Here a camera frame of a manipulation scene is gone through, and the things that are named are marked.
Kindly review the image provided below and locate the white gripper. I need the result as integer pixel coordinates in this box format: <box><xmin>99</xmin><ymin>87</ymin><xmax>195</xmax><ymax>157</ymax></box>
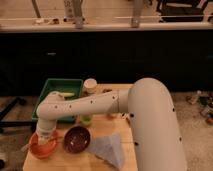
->
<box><xmin>36</xmin><ymin>121</ymin><xmax>56</xmax><ymax>139</ymax></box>

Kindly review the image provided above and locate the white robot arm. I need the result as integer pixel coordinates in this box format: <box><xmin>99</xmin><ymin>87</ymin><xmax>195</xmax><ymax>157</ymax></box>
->
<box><xmin>36</xmin><ymin>78</ymin><xmax>188</xmax><ymax>171</ymax></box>

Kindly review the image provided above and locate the red bowl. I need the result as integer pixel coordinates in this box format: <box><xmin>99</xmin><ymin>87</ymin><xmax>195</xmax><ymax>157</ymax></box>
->
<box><xmin>29</xmin><ymin>131</ymin><xmax>58</xmax><ymax>159</ymax></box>

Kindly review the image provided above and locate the dark brown bowl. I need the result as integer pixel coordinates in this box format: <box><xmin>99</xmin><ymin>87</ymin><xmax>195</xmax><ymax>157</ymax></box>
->
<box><xmin>63</xmin><ymin>126</ymin><xmax>90</xmax><ymax>154</ymax></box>

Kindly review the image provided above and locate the yellow item in tray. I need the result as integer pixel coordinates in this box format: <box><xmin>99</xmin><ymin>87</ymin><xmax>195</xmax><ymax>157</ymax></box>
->
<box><xmin>60</xmin><ymin>92</ymin><xmax>75</xmax><ymax>98</ymax></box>

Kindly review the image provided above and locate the black office chair base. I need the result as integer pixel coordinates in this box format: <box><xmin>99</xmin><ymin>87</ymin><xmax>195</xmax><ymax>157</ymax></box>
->
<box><xmin>0</xmin><ymin>96</ymin><xmax>34</xmax><ymax>134</ymax></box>

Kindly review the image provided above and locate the green cup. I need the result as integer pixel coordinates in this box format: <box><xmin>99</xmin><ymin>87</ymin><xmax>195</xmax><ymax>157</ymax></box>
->
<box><xmin>81</xmin><ymin>115</ymin><xmax>92</xmax><ymax>126</ymax></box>

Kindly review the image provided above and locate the green plastic tray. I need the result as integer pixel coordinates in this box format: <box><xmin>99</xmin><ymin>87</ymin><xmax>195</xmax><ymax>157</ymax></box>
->
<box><xmin>31</xmin><ymin>78</ymin><xmax>84</xmax><ymax>124</ymax></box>

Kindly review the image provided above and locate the white lidded cup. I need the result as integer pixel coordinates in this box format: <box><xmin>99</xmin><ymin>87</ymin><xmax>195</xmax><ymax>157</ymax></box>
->
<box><xmin>83</xmin><ymin>78</ymin><xmax>97</xmax><ymax>94</ymax></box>

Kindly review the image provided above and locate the grey blue cloth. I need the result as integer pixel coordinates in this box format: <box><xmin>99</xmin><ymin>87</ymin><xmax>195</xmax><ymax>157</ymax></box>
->
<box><xmin>86</xmin><ymin>133</ymin><xmax>125</xmax><ymax>169</ymax></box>

